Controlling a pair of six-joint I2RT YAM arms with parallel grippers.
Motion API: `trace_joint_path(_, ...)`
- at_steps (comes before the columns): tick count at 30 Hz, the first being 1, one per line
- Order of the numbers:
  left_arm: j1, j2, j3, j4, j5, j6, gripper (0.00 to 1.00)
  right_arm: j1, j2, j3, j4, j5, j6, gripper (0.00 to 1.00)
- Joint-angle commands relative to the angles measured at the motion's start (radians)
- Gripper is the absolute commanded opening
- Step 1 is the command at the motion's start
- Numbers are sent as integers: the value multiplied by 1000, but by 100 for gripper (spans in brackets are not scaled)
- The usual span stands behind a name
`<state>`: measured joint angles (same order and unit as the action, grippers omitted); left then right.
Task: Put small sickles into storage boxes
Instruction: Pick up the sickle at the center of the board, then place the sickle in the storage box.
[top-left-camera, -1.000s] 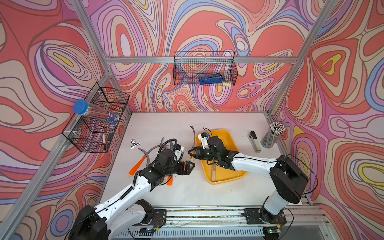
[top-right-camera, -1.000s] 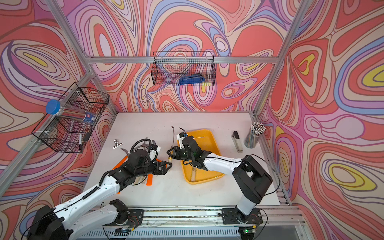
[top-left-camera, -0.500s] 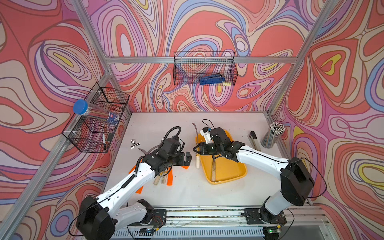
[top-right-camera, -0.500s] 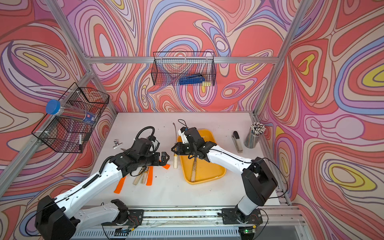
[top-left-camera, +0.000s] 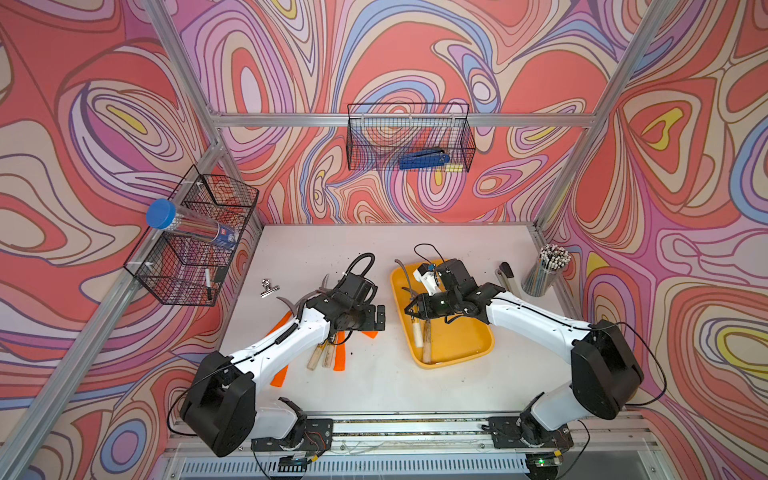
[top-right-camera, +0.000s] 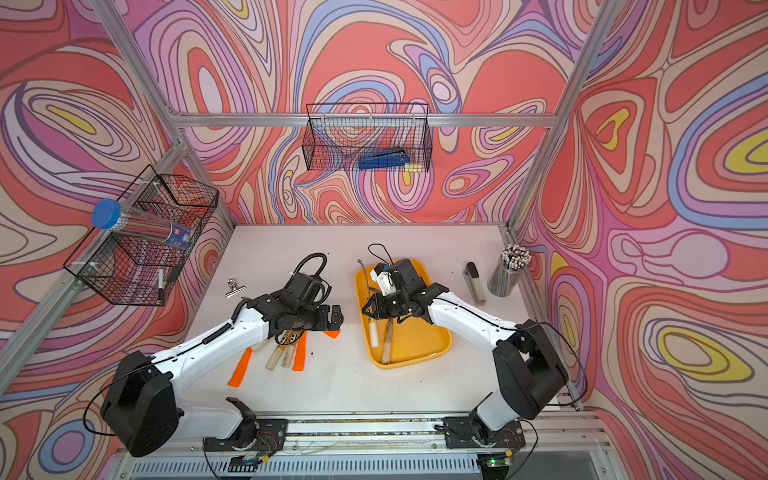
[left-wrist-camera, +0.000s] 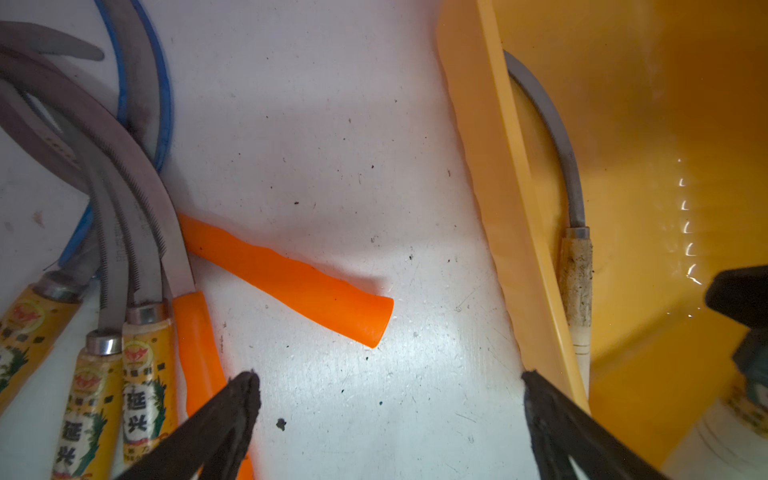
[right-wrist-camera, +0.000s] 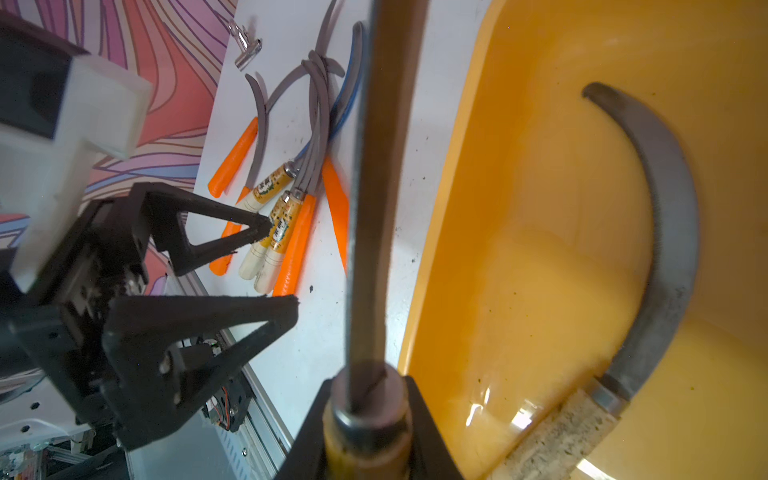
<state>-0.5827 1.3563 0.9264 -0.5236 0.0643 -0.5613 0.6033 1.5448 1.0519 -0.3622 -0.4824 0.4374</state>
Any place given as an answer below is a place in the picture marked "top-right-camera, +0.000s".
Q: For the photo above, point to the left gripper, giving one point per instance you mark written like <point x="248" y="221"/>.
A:
<point x="336" y="314"/>

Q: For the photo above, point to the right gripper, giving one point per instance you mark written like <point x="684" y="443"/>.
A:
<point x="376" y="311"/>

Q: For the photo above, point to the yellow plastic tray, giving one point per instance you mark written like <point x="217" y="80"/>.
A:
<point x="414" y="341"/>

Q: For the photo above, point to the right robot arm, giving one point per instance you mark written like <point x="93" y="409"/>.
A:
<point x="528" y="368"/>

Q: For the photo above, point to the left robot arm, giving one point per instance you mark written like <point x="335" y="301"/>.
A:
<point x="145" y="406"/>

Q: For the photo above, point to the silver bulldog clip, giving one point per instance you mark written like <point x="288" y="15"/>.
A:
<point x="234" y="288"/>

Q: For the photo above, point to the blue tool in basket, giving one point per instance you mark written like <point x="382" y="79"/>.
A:
<point x="383" y="159"/>

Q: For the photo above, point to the cup of pencils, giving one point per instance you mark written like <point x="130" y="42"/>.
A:
<point x="513" y="260"/>

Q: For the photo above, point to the black marker in basket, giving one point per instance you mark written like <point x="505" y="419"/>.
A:
<point x="160" y="287"/>

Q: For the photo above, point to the clear bottle blue cap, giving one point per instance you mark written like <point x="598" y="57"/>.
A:
<point x="110" y="215"/>

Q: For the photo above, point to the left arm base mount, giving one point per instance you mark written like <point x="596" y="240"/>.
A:
<point x="263" y="435"/>

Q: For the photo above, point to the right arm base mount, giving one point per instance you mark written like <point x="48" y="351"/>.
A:
<point x="465" y="432"/>

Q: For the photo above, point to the back wire basket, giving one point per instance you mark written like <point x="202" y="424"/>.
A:
<point x="337" y="134"/>

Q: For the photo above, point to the wire basket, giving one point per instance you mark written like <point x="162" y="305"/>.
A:
<point x="337" y="134"/>
<point x="122" y="269"/>

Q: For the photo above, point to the left wire basket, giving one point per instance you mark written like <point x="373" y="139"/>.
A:
<point x="122" y="269"/>

